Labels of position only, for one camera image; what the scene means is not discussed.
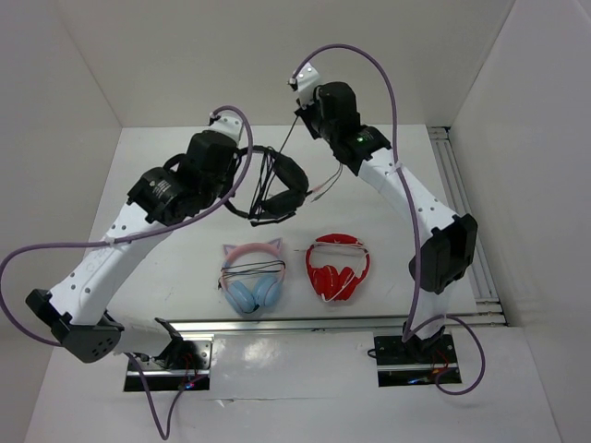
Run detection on black wired headphones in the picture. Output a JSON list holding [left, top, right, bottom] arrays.
[[221, 114, 345, 229]]

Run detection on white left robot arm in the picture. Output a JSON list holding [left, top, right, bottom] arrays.
[[26, 129, 241, 368]]

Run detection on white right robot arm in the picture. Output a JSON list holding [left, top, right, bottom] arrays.
[[289, 79, 477, 362]]

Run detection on pink blue cat-ear headphones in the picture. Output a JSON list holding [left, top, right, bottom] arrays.
[[218, 238, 286, 316]]

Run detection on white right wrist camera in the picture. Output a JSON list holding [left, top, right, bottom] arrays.
[[288, 63, 321, 109]]

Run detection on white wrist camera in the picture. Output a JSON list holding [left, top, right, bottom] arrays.
[[209, 110, 245, 144], [288, 63, 321, 109]]

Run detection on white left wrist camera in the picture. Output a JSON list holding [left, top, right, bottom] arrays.
[[209, 110, 245, 144]]

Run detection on aluminium rail front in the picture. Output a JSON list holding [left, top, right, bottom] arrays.
[[151, 313, 509, 345]]

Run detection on aluminium rail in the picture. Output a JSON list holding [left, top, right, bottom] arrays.
[[427, 126, 506, 323], [151, 313, 509, 345]]

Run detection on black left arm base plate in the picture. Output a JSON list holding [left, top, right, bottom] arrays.
[[124, 334, 213, 392]]

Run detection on red headphones white cable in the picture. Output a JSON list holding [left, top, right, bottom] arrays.
[[293, 233, 372, 305]]

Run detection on aluminium rail right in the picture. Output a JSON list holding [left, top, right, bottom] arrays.
[[427, 126, 506, 323]]

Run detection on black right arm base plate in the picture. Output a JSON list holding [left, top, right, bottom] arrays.
[[367, 334, 462, 388]]

